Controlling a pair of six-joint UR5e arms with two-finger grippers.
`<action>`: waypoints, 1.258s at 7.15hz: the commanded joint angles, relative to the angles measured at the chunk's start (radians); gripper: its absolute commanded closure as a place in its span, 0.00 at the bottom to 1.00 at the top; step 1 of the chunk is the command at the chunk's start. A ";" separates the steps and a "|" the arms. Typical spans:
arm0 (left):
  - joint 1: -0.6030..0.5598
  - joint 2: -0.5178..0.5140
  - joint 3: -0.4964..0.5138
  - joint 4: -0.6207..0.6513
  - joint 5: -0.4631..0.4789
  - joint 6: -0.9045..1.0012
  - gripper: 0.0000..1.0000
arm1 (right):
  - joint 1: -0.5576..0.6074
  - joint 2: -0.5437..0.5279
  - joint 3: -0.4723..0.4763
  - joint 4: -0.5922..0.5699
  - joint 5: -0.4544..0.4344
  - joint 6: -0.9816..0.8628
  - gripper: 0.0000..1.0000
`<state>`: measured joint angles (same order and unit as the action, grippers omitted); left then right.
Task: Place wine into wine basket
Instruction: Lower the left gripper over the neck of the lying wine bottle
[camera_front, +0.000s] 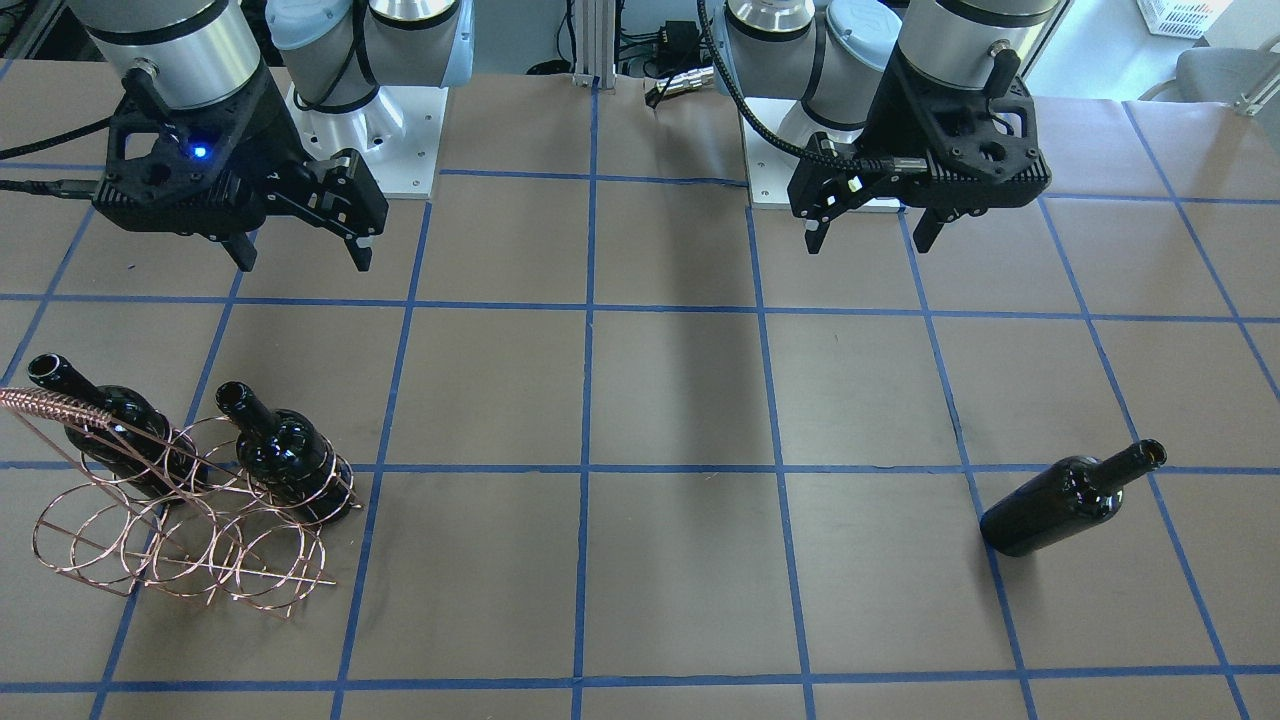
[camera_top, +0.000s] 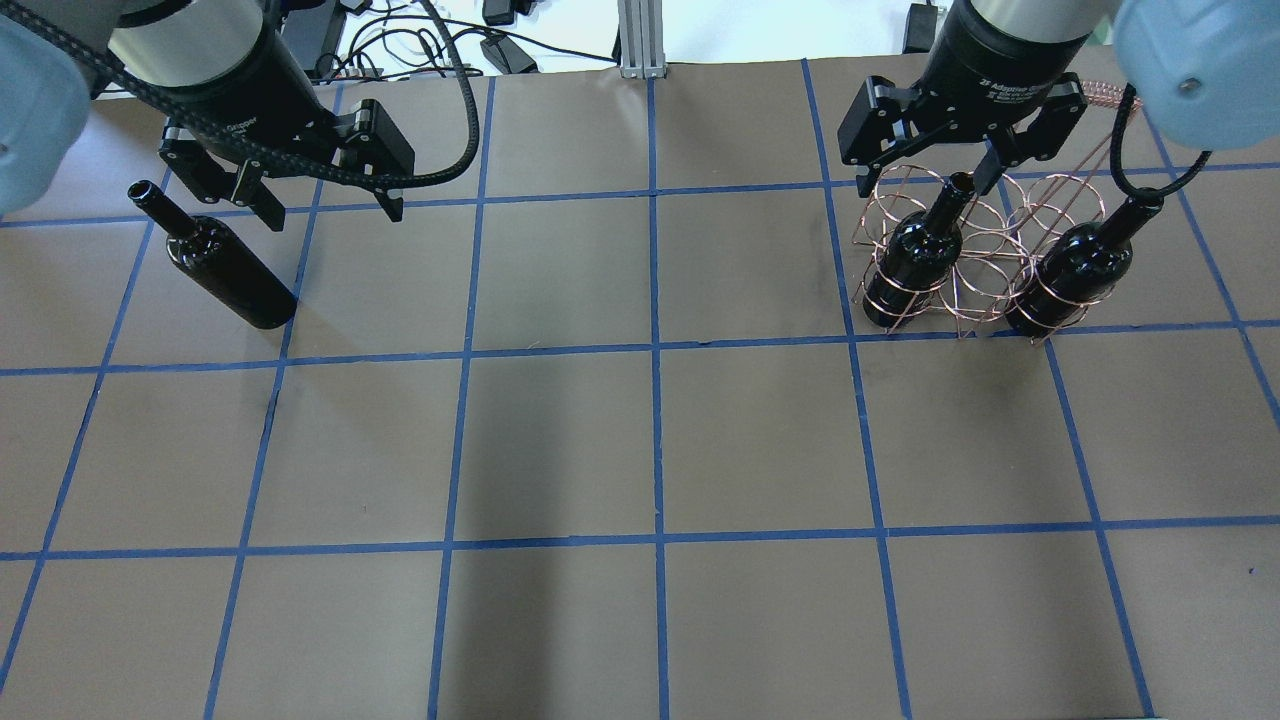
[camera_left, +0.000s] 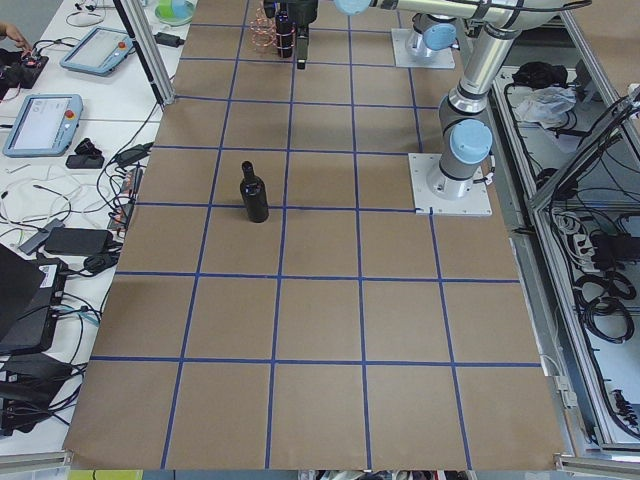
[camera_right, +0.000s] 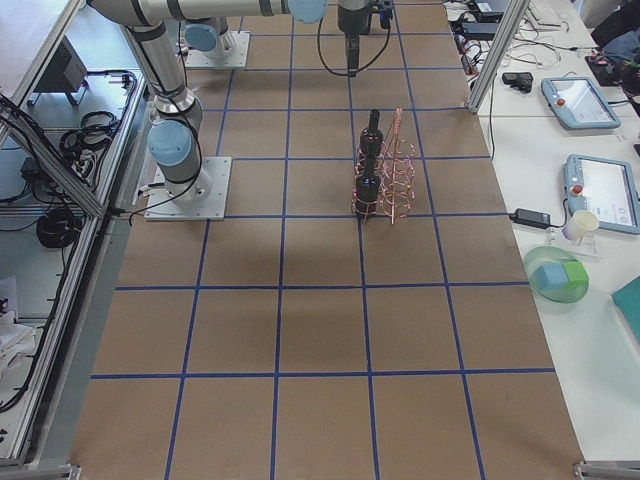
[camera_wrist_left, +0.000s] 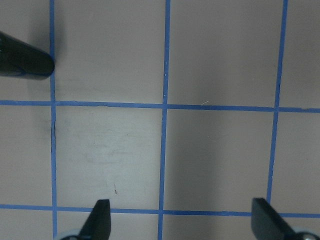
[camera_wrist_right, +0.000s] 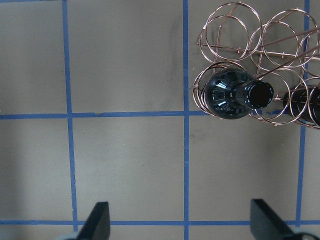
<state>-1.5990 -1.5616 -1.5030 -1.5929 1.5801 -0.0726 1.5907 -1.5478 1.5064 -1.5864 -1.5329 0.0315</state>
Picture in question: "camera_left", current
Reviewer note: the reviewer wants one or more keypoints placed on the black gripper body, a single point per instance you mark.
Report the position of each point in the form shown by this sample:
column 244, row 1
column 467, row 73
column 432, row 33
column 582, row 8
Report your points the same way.
column 303, row 10

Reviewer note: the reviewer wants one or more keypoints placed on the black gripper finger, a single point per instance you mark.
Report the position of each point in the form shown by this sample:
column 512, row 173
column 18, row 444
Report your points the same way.
column 302, row 46

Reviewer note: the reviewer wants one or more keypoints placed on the dark glass wine bottle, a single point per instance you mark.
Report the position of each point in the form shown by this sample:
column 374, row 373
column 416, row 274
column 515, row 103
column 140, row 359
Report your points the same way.
column 253, row 192

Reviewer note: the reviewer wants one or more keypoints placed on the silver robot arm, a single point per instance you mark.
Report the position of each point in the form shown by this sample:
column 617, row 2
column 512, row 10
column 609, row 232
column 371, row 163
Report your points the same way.
column 467, row 140
column 430, row 33

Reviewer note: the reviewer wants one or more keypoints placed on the dark wine bottle in basket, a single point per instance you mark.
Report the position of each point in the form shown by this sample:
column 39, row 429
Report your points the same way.
column 285, row 32

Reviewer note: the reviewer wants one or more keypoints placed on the person hand at desk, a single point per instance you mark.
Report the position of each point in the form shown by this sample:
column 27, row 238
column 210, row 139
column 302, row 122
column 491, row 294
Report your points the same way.
column 12, row 32

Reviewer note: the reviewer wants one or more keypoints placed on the green plate with blue cube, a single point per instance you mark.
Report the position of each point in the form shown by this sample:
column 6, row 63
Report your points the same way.
column 174, row 12

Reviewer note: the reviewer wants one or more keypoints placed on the far blue teach pendant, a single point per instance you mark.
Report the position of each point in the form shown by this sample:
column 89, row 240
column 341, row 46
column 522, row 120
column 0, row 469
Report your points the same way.
column 99, row 52

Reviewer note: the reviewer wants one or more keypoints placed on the blue teach pendant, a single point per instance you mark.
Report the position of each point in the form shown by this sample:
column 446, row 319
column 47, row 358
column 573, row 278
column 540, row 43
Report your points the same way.
column 45, row 126
column 99, row 52

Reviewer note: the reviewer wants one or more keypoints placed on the black cloth bundle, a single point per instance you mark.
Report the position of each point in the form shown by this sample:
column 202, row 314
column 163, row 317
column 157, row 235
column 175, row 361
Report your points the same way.
column 539, row 75

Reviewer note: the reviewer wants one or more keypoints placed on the white crumpled cloth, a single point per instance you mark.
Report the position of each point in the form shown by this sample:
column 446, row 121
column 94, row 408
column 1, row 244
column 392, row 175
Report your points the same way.
column 548, row 107

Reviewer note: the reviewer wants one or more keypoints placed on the near blue teach pendant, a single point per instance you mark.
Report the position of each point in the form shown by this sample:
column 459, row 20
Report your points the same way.
column 45, row 126

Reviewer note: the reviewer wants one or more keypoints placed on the black power adapter brick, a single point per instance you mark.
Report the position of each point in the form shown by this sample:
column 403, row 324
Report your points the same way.
column 77, row 241

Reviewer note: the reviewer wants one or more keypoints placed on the black laptop computer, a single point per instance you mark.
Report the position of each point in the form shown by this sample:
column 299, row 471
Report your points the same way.
column 31, row 290

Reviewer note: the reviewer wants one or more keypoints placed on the copper wire wine basket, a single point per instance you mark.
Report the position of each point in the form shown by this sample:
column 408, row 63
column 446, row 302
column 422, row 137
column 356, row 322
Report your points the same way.
column 262, row 31

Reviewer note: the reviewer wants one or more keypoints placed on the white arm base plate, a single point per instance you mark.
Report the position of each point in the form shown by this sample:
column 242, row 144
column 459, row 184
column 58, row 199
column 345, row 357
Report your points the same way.
column 436, row 194
column 439, row 60

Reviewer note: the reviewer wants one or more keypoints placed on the aluminium frame post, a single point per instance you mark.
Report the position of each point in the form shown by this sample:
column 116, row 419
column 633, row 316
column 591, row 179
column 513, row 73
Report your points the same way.
column 137, row 26

